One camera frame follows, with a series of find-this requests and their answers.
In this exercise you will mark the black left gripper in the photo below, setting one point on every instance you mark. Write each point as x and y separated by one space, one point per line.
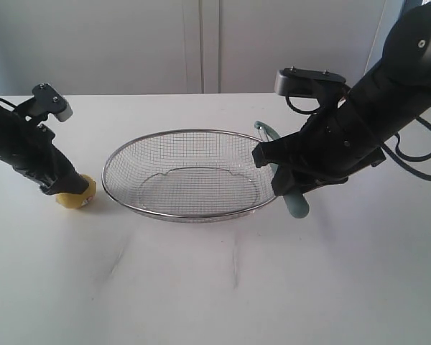
30 152

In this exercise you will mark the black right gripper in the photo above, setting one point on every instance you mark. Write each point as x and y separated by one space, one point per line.
334 143

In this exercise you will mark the yellow lemon with sticker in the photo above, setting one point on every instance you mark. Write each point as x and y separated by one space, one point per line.
76 201

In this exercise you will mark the teal handled vegetable peeler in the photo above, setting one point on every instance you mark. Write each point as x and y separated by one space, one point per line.
296 203

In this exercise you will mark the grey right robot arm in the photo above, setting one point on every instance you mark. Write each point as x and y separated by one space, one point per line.
403 74

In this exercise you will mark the oval steel mesh basket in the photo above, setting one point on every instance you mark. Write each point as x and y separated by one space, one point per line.
188 176

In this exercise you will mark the white cabinet doors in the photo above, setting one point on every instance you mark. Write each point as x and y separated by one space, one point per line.
148 47

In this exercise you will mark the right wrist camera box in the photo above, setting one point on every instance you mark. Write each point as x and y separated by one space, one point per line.
297 82

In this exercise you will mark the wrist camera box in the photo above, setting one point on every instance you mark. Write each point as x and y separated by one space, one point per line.
46 100
297 82

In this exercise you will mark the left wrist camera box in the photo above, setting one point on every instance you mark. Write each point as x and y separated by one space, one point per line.
46 100

